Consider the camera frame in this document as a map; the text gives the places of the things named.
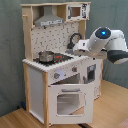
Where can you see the white oven door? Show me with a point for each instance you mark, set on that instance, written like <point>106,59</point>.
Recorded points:
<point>71,103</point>

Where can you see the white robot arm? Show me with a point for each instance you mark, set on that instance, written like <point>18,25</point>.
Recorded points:
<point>104,43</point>

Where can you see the wooden toy kitchen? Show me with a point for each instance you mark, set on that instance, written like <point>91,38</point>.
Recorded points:
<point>55,38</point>

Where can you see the black toy stovetop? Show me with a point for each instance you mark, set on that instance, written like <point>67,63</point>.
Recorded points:
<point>58,58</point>

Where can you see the right red stove knob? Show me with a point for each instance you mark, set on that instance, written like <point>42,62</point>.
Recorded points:
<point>74,69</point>

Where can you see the red stove knob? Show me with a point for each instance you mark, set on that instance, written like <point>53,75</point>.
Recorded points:
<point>56,75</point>
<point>74,69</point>

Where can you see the left red stove knob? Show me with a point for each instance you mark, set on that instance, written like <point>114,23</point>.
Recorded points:
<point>56,75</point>

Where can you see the grey toy sink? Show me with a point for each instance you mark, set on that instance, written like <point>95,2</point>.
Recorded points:
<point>69,51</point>

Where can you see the silver toy pot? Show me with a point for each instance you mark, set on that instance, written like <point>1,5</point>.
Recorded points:
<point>46,56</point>

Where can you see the black toy faucet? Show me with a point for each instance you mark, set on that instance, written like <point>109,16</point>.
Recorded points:
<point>71,44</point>

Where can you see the grey dishwasher panel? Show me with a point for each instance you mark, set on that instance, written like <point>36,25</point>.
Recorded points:
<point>91,72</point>

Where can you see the grey range hood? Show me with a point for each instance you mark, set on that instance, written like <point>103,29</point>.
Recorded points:
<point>48,18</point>

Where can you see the toy microwave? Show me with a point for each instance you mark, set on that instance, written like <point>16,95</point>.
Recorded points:
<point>77,11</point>

